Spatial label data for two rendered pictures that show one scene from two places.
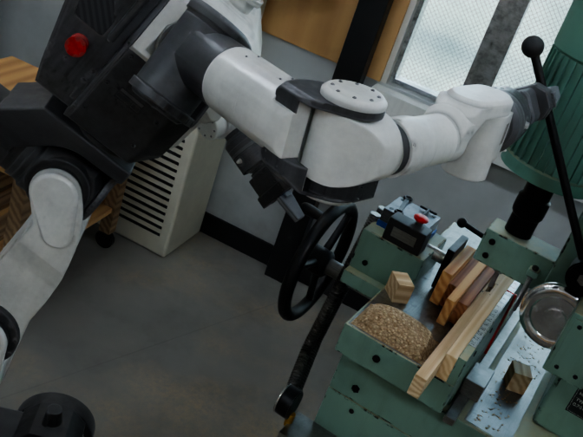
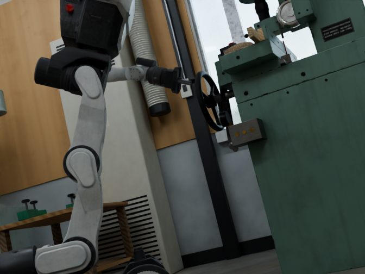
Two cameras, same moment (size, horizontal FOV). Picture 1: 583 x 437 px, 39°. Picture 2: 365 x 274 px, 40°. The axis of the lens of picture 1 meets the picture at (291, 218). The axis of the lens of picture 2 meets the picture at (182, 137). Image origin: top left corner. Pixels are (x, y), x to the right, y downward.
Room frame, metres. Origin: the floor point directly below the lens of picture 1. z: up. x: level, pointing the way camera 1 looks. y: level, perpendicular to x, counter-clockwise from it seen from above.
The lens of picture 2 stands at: (-0.74, 0.01, 0.30)
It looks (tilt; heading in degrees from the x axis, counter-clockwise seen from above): 10 degrees up; 2
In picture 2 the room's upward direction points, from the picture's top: 14 degrees counter-clockwise
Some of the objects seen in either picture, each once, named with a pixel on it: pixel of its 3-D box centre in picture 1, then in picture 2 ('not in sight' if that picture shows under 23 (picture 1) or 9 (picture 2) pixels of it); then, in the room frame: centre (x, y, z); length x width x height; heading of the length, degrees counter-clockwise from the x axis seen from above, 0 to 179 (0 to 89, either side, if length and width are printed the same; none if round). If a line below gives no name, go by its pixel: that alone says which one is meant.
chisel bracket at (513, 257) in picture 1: (516, 258); (272, 28); (1.40, -0.42, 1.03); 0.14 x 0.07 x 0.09; 69
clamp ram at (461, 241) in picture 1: (436, 254); not in sight; (1.46, -0.29, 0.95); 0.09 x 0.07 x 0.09; 159
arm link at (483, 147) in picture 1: (471, 130); not in sight; (1.12, -0.20, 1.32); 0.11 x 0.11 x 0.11; 69
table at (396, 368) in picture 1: (427, 290); (255, 72); (1.45, -0.31, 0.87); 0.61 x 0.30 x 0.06; 159
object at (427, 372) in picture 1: (474, 310); (271, 50); (1.35, -0.38, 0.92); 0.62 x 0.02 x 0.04; 159
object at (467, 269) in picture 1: (461, 280); not in sight; (1.44, -0.35, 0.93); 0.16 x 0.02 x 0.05; 159
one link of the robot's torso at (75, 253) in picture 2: not in sight; (66, 257); (1.22, 0.62, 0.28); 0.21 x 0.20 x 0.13; 99
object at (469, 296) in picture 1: (473, 294); not in sight; (1.40, -0.38, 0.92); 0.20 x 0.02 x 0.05; 159
